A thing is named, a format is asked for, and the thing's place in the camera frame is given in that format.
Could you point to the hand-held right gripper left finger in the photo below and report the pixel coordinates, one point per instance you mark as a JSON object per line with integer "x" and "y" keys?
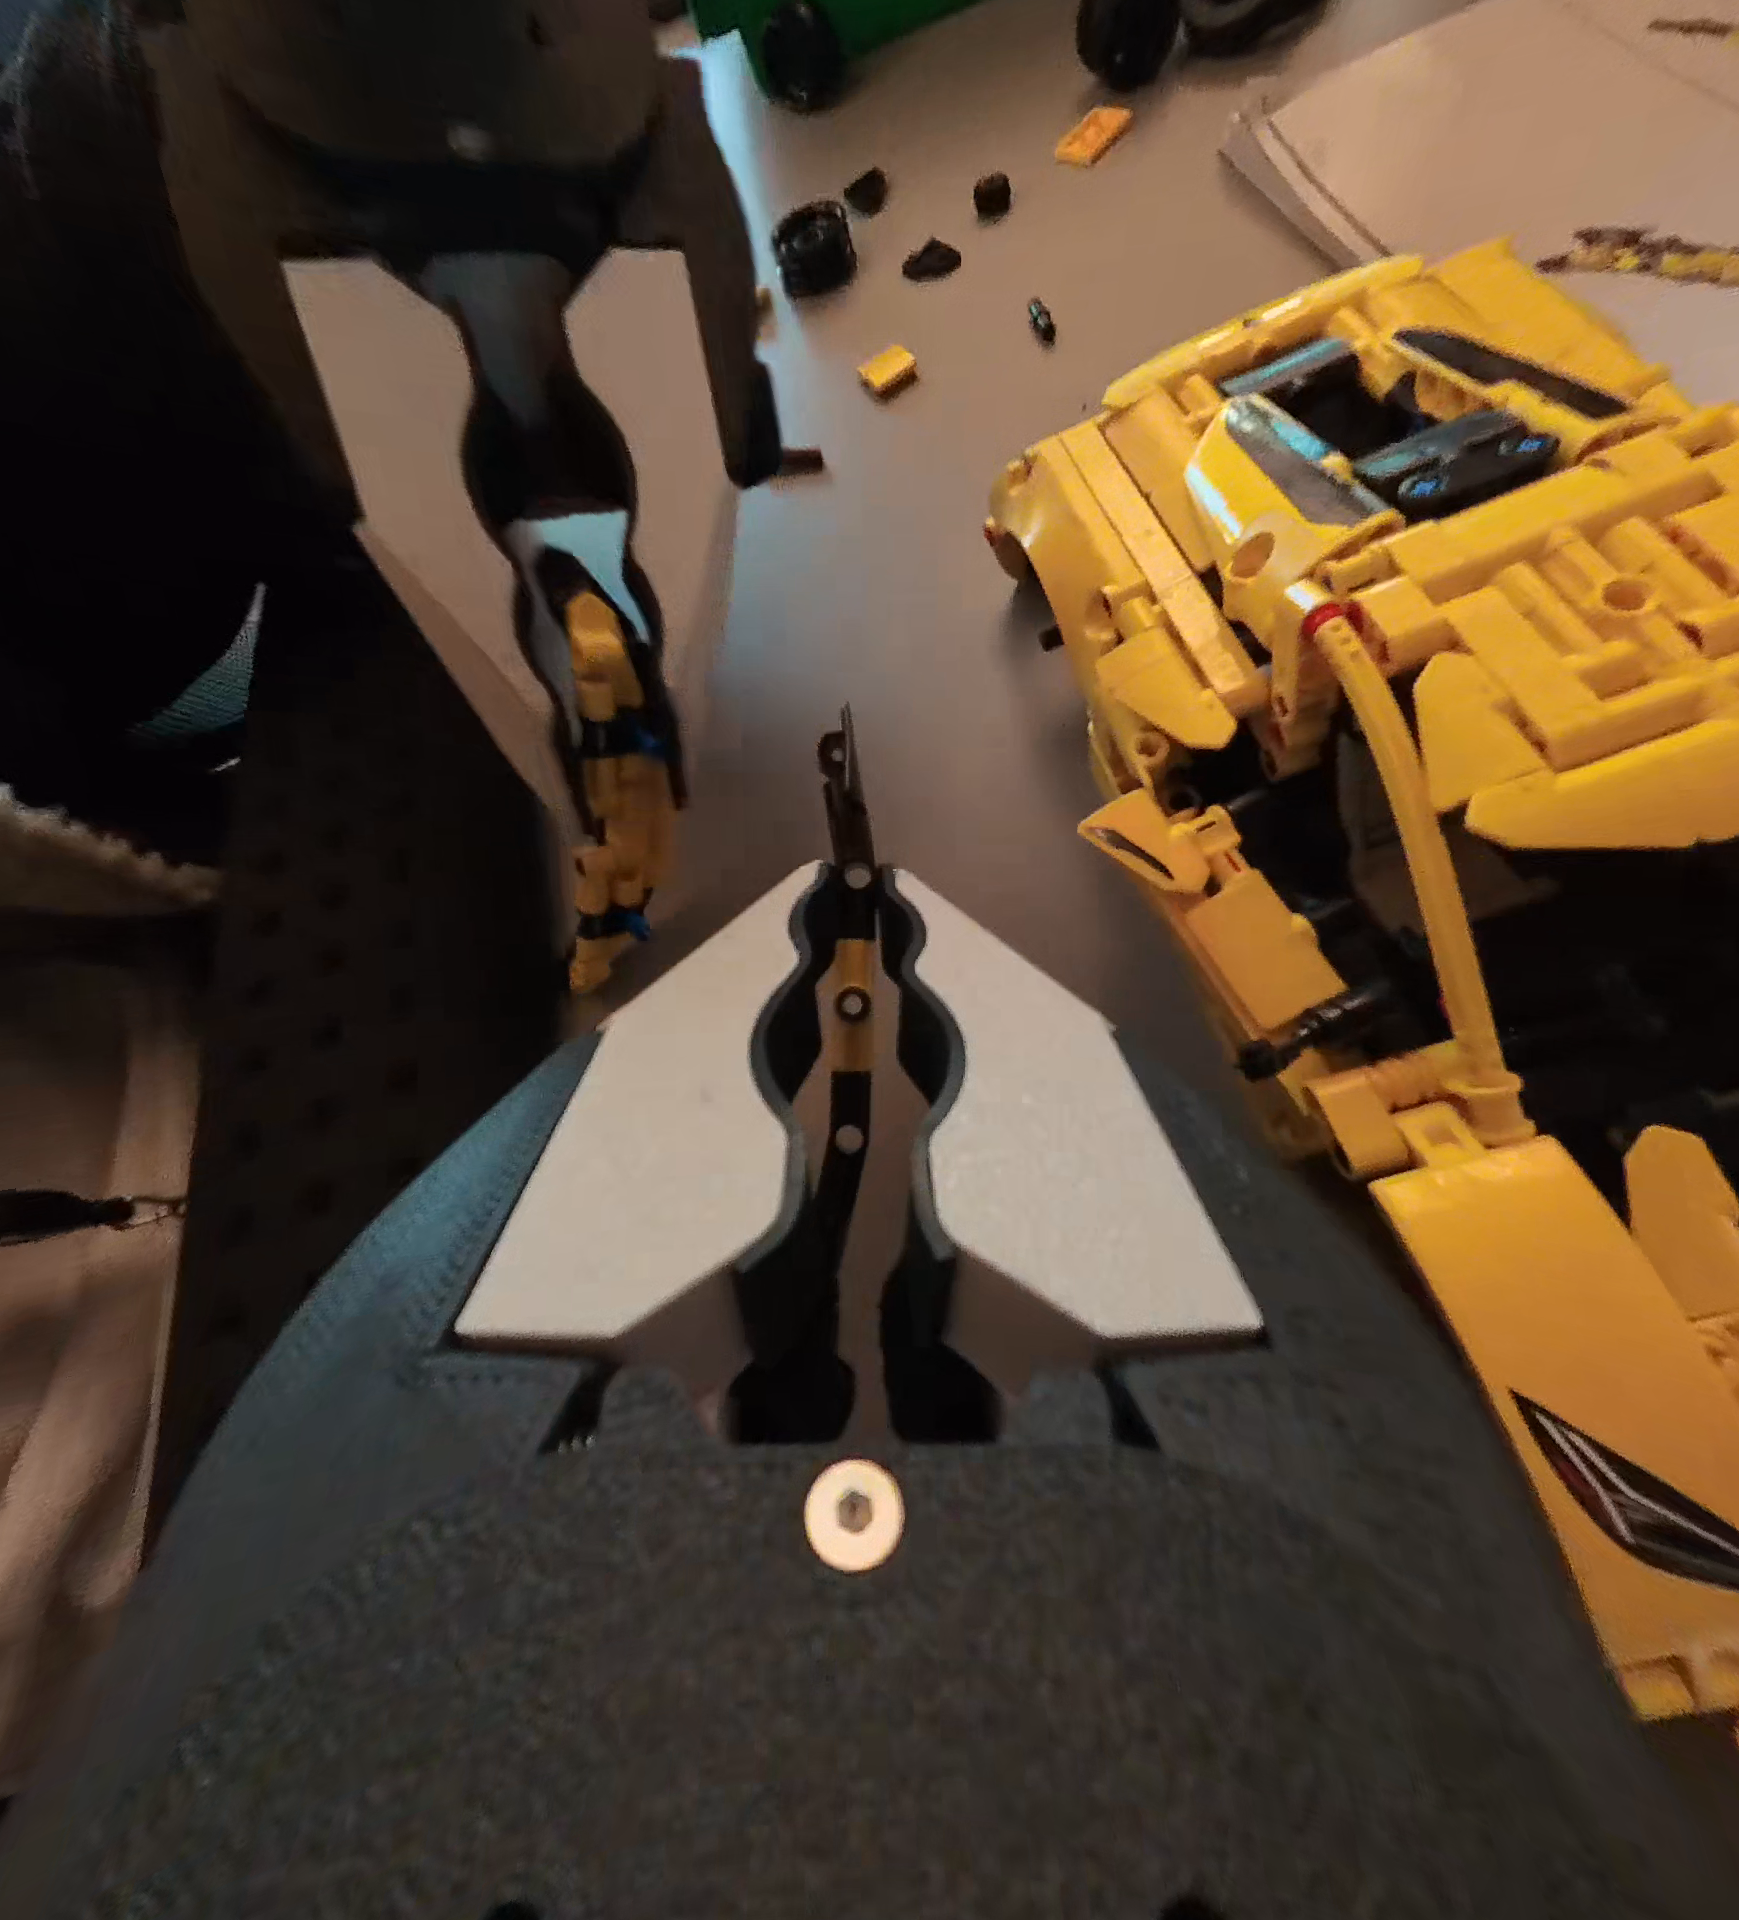
{"x": 630, "y": 1202}

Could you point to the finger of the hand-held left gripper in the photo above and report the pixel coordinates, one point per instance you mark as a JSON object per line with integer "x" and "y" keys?
{"x": 406, "y": 449}
{"x": 690, "y": 420}

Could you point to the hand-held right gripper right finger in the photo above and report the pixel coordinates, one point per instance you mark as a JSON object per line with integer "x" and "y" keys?
{"x": 1095, "y": 1202}

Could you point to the slim black yellow brick strip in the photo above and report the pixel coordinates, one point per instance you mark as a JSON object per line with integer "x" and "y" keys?
{"x": 853, "y": 1051}

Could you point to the yellow black brick side assembly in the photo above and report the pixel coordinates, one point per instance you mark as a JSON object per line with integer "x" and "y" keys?
{"x": 607, "y": 781}

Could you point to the yellow toy brick car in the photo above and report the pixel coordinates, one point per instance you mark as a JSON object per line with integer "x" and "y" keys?
{"x": 1560, "y": 676}

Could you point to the person's left forearm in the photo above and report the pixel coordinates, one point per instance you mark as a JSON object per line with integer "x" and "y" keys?
{"x": 58, "y": 376}

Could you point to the grey desk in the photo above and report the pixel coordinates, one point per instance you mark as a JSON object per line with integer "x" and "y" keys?
{"x": 883, "y": 600}

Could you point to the dark brown axle piece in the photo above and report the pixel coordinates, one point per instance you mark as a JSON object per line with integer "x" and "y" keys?
{"x": 798, "y": 462}

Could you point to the yellow rectangular brick plate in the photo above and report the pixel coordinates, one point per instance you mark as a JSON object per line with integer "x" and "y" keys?
{"x": 887, "y": 372}

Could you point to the black toy wheel rim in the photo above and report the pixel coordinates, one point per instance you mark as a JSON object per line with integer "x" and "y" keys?
{"x": 816, "y": 248}

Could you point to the small black brick piece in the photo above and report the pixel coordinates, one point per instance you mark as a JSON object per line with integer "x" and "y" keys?
{"x": 991, "y": 194}
{"x": 866, "y": 188}

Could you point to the dark dotted cloth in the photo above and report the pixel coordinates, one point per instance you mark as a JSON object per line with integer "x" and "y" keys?
{"x": 358, "y": 974}

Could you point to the black connector pin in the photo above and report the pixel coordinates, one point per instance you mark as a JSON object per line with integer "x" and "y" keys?
{"x": 1042, "y": 319}

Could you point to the green plastic bin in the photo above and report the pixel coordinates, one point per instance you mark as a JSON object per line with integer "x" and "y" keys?
{"x": 869, "y": 14}

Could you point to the small yellow brick piece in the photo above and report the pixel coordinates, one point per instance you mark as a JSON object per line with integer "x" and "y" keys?
{"x": 1095, "y": 136}

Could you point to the open building instruction booklet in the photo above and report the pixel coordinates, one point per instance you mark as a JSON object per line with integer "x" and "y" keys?
{"x": 1485, "y": 136}

